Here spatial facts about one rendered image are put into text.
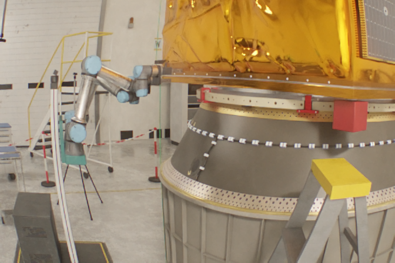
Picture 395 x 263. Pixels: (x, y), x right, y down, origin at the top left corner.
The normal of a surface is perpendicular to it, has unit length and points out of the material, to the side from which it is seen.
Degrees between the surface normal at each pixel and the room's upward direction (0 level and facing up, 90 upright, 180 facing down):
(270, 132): 62
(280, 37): 92
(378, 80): 93
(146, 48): 90
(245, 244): 90
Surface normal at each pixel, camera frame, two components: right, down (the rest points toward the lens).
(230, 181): -0.58, -0.42
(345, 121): -0.86, 0.03
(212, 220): -0.69, 0.05
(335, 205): -0.07, 0.03
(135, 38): 0.53, 0.08
